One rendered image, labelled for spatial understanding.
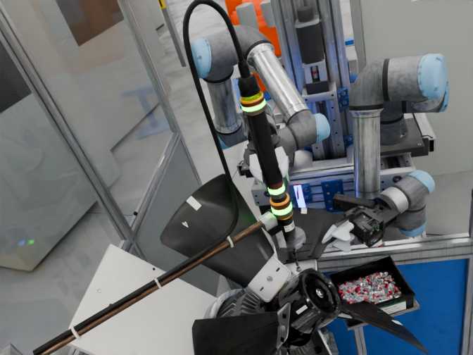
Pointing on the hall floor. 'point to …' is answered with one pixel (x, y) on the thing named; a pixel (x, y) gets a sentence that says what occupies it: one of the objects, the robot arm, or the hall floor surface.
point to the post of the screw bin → (360, 341)
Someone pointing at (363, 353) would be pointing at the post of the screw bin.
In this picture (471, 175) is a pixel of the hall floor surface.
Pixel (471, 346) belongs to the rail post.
